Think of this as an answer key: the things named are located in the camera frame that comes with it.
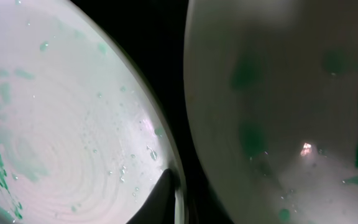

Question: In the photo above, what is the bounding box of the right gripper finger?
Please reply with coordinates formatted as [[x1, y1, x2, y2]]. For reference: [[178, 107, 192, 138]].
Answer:
[[127, 169, 176, 224]]

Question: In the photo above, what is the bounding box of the mint plate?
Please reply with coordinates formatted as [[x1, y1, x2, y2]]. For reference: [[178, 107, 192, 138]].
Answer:
[[0, 1, 189, 223], [184, 0, 358, 223]]

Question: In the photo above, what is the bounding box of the mint plate top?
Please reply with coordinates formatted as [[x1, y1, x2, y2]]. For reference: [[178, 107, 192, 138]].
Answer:
[[184, 0, 358, 223]]

